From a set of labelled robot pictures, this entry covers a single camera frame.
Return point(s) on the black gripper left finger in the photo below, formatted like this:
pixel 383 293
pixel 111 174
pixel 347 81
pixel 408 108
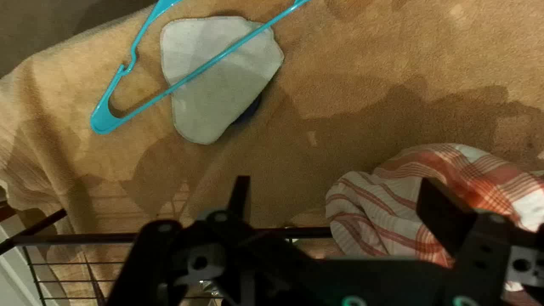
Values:
pixel 238 198

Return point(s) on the black metal wire rack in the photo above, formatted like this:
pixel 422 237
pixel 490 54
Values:
pixel 220 261

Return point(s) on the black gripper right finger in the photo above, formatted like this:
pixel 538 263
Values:
pixel 446 217

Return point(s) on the red white striped cloth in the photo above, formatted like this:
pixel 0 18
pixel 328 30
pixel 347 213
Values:
pixel 374 213

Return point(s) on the grey felt cloth piece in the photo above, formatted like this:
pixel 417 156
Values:
pixel 211 103

